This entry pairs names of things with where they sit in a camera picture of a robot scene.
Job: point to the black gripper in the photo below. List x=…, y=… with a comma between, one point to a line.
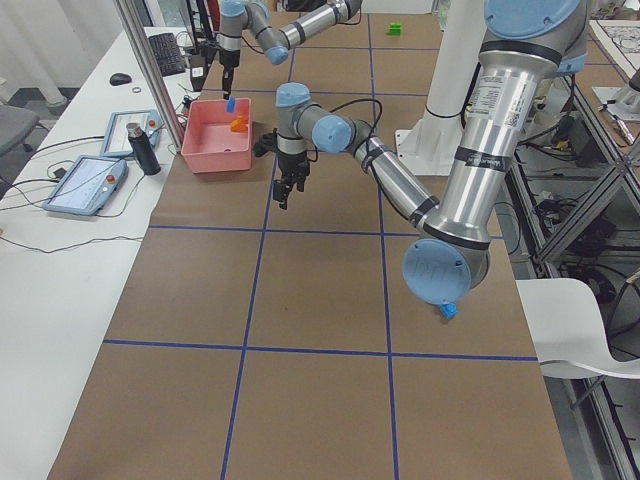
x=229, y=59
x=293, y=164

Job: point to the light blue toy block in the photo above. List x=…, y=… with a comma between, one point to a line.
x=231, y=105

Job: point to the orange toy block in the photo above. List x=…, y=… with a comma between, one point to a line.
x=239, y=124

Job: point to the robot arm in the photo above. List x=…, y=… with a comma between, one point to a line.
x=443, y=176
x=238, y=16

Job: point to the brown cardboard box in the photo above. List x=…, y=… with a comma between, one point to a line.
x=198, y=71

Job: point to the pink plastic box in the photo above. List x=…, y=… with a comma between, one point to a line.
x=209, y=146

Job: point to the black keyboard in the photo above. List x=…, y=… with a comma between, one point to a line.
x=167, y=54

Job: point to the black water bottle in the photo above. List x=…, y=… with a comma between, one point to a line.
x=142, y=149

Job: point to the black computer mouse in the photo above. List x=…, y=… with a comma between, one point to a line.
x=119, y=78

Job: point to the green toy block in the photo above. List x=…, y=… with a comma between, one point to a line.
x=395, y=29

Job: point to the near teach pendant tablet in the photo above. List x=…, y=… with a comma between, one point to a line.
x=87, y=186

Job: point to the grey office chair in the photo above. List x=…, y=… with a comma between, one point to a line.
x=16, y=125

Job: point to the white plastic chair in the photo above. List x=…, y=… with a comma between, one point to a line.
x=568, y=333

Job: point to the aluminium frame post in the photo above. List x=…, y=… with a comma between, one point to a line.
x=141, y=48

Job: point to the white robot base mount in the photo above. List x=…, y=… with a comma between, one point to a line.
x=429, y=147

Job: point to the aluminium frame side table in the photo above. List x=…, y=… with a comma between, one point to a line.
x=570, y=209

